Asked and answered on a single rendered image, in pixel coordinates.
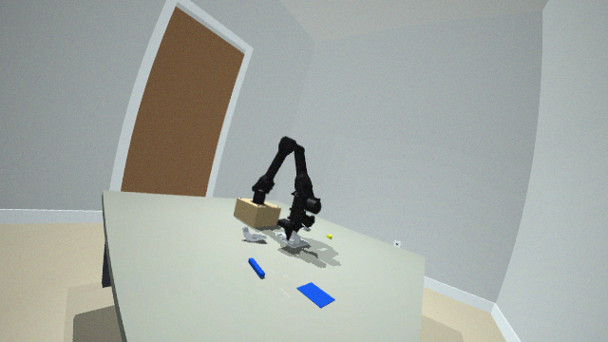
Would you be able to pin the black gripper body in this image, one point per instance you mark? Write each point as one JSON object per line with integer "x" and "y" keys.
{"x": 290, "y": 222}

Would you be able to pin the blue flat bar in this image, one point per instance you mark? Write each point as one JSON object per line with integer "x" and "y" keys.
{"x": 257, "y": 268}

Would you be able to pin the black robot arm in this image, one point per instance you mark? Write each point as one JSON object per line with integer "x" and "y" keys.
{"x": 304, "y": 194}

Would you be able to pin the blue flat rectangular plate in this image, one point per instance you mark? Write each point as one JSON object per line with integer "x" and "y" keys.
{"x": 316, "y": 295}

